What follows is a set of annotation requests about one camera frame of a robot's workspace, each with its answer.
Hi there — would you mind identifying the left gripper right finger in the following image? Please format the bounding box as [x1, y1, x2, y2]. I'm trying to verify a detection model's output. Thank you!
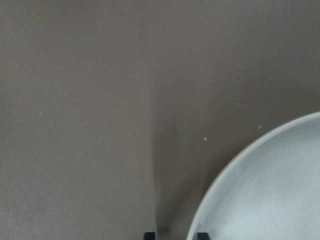
[196, 232, 209, 240]

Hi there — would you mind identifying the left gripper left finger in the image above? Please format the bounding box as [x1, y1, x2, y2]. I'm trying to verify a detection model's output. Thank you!
[143, 232, 156, 240]

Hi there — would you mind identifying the cream round plate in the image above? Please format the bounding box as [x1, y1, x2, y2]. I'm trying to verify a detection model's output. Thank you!
[187, 113, 320, 240]

